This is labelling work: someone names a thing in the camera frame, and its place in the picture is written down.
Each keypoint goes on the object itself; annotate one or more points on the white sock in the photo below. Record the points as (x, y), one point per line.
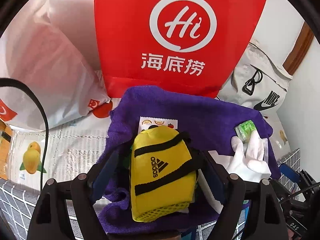
(249, 164)

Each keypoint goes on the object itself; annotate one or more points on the purple towel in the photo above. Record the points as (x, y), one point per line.
(210, 124)

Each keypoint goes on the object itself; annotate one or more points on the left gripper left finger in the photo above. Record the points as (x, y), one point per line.
(104, 172)

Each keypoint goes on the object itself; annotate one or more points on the white mesh drawstring pouch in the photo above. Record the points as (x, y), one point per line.
(265, 149)

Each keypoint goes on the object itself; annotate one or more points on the brown wooden door frame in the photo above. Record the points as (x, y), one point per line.
(299, 50)

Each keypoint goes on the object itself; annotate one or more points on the red paper shopping bag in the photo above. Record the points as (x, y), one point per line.
(183, 46)

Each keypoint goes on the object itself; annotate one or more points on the grey checked blanket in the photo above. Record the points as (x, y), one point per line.
(17, 206)

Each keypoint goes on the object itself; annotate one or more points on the wooden furniture piece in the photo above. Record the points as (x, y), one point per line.
(6, 134)

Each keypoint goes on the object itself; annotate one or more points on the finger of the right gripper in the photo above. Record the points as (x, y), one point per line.
(290, 173)

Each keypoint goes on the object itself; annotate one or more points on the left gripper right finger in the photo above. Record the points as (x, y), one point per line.
(212, 177)

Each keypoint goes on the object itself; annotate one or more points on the green pocket tissue pack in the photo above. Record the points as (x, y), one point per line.
(244, 130)

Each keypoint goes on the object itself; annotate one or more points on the yellow Adidas pouch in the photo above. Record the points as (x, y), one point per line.
(163, 173)

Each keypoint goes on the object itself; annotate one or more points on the beige Nike bag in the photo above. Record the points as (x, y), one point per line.
(256, 82)

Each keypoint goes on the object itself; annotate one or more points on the white Miniso plastic bag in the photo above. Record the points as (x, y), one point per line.
(41, 56)

